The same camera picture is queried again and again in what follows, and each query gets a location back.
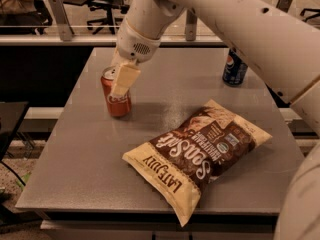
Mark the black office chair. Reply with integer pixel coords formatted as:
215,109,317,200
63,0,129,35

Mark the blue pepsi can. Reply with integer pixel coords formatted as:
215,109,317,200
222,50,248,87

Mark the metal railing bracket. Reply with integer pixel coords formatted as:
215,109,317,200
276,0,293,13
48,0,73,41
185,11,197,41

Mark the glass railing panel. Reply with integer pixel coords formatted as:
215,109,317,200
0,0,319,35

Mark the right metal railing bracket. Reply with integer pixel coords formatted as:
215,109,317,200
276,0,293,13

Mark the middle metal railing bracket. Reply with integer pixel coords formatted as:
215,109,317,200
185,11,197,41

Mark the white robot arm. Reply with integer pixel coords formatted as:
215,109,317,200
112,0,320,240

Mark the brown sea salt chips bag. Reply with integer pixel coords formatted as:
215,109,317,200
123,100,271,226

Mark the person in beige clothes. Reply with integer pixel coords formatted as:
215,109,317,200
0,0,53,35

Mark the black side table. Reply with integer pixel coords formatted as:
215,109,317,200
0,101,29,161

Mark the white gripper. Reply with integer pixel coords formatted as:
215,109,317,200
110,19,160,97

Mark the red coke can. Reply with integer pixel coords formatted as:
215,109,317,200
100,66,131,118

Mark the left metal railing bracket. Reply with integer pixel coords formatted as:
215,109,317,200
48,0,73,41

